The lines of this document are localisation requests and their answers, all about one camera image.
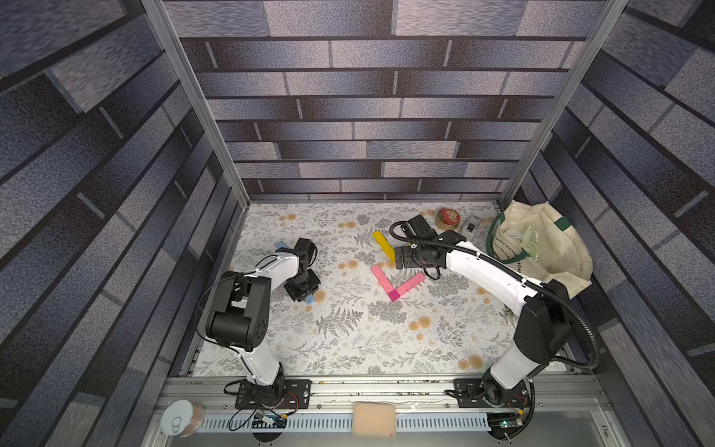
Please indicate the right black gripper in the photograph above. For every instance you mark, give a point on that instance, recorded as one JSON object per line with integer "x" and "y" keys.
{"x": 399, "y": 257}

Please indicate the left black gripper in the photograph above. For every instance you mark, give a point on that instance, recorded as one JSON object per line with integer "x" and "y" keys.
{"x": 298, "y": 294}

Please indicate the pink block one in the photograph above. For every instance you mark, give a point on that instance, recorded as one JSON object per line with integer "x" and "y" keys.
{"x": 417, "y": 279}

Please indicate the yellow block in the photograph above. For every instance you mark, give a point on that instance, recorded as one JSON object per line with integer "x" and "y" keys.
{"x": 391, "y": 256}
{"x": 381, "y": 240}

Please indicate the pink block two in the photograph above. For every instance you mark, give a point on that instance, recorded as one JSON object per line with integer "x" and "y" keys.
{"x": 404, "y": 288}

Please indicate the pink block three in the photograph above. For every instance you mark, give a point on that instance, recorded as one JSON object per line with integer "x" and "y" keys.
{"x": 386, "y": 285}

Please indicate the pink block five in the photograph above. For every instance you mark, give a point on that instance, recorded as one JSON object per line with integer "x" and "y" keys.
{"x": 378, "y": 273}

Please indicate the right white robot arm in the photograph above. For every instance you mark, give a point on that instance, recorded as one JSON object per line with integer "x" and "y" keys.
{"x": 547, "y": 319}

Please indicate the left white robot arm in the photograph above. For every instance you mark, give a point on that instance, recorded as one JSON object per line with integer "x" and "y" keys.
{"x": 238, "y": 318}

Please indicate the round red lid tin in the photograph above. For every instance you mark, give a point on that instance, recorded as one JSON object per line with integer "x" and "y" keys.
{"x": 448, "y": 219}

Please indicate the small white box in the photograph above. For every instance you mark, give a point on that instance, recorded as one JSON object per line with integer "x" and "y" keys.
{"x": 470, "y": 227}

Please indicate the floral table mat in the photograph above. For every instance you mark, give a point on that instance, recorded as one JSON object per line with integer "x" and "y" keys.
{"x": 449, "y": 325}

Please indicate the cream tote bag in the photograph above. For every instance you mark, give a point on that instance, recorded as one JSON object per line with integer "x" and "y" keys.
{"x": 539, "y": 242}

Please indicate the beige sponge pad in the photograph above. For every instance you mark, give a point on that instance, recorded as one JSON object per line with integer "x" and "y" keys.
{"x": 374, "y": 420}

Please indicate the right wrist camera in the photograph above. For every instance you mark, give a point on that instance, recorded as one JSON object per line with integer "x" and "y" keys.
{"x": 418, "y": 229}

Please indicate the aluminium rail base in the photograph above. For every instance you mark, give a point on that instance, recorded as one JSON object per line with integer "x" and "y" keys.
{"x": 325, "y": 404}

